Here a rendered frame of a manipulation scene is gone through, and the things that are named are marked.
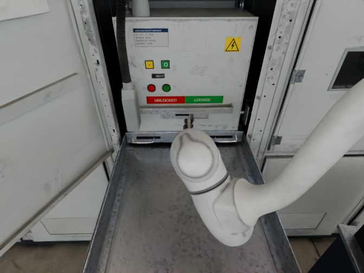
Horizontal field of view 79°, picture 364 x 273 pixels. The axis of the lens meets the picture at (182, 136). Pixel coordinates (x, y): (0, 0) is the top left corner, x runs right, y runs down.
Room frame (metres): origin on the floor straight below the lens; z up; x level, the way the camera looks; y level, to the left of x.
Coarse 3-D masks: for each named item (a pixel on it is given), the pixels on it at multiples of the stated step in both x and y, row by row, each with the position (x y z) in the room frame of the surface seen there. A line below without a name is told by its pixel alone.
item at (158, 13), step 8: (152, 8) 1.04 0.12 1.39; (160, 8) 1.04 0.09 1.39; (168, 8) 1.04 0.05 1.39; (176, 8) 1.04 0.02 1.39; (184, 8) 1.04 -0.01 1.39; (192, 8) 1.04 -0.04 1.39; (200, 8) 1.04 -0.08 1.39; (208, 8) 1.04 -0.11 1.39; (216, 8) 1.04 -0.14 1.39; (224, 8) 1.04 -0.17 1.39; (232, 8) 1.04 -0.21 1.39; (128, 16) 0.87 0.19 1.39; (152, 16) 0.87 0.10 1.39; (160, 16) 0.87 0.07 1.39; (168, 16) 0.87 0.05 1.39; (176, 16) 0.87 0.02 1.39; (184, 16) 0.87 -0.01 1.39; (192, 16) 0.87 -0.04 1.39; (200, 16) 0.87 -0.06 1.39; (208, 16) 0.84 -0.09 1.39; (216, 16) 0.84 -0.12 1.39; (224, 16) 0.84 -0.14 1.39; (232, 16) 0.84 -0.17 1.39; (240, 16) 0.84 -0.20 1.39; (248, 16) 0.84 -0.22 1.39; (256, 16) 0.84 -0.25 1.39
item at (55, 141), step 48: (0, 0) 0.58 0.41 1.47; (48, 0) 0.72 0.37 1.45; (0, 48) 0.57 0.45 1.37; (48, 48) 0.68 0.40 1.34; (0, 96) 0.52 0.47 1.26; (48, 96) 0.61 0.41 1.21; (96, 96) 0.76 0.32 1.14; (0, 144) 0.47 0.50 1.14; (48, 144) 0.57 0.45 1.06; (96, 144) 0.74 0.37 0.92; (0, 192) 0.41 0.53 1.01; (48, 192) 0.51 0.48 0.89; (0, 240) 0.34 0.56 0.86
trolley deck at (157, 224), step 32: (160, 160) 0.71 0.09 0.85; (224, 160) 0.71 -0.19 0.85; (128, 192) 0.54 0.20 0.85; (160, 192) 0.54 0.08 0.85; (96, 224) 0.41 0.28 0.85; (128, 224) 0.41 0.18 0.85; (160, 224) 0.41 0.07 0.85; (192, 224) 0.41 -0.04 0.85; (256, 224) 0.41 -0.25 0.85; (128, 256) 0.30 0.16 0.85; (160, 256) 0.30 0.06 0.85; (192, 256) 0.30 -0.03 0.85; (224, 256) 0.30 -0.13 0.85; (256, 256) 0.30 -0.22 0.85
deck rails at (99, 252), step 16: (128, 160) 0.71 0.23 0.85; (240, 160) 0.71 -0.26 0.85; (112, 176) 0.56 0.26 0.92; (256, 176) 0.60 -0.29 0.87; (112, 192) 0.52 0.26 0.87; (112, 208) 0.47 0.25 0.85; (112, 224) 0.40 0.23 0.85; (272, 224) 0.40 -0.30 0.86; (96, 240) 0.33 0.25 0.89; (272, 240) 0.35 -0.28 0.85; (288, 240) 0.32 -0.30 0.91; (96, 256) 0.30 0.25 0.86; (272, 256) 0.30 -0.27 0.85; (288, 256) 0.29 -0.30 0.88; (96, 272) 0.26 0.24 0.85; (288, 272) 0.26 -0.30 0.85
